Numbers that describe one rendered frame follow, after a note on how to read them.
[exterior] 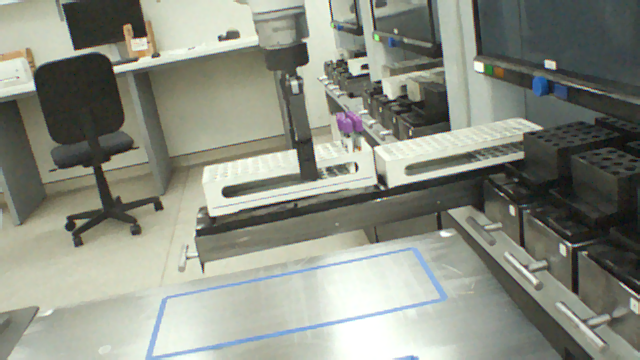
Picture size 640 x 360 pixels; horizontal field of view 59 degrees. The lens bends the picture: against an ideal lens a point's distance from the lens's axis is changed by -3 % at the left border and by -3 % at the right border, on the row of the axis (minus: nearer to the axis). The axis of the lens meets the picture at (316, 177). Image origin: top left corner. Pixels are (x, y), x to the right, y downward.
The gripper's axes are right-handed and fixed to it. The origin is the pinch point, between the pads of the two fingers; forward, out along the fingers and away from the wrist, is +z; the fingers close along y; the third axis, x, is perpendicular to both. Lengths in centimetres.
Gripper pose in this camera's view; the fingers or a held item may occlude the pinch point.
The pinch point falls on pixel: (304, 158)
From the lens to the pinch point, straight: 104.9
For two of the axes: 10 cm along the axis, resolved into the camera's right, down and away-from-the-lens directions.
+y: 1.4, 2.9, -9.5
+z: 1.6, 9.4, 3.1
